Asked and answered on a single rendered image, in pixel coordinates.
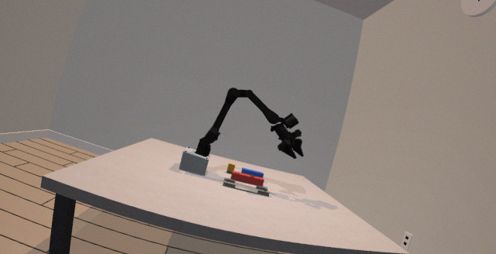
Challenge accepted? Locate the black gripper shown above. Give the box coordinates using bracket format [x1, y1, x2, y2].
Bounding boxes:
[278, 130, 303, 159]

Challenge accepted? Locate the red bar with rectangular socket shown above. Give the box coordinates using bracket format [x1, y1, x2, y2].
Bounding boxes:
[230, 171, 264, 187]

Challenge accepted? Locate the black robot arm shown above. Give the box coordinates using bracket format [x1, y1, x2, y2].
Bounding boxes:
[195, 88, 301, 157]

